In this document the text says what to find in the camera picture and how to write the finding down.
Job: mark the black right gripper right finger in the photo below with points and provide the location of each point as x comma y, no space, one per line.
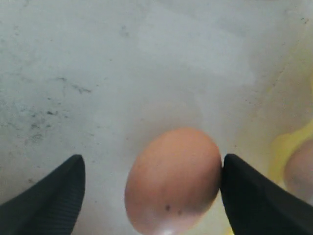
254,205

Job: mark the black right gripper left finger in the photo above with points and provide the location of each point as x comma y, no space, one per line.
49,207

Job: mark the brown egg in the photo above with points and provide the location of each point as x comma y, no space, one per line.
298,172
173,182

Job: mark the yellow plastic egg tray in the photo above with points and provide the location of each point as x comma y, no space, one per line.
283,147

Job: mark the clear plastic storage box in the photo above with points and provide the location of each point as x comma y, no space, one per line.
101,78

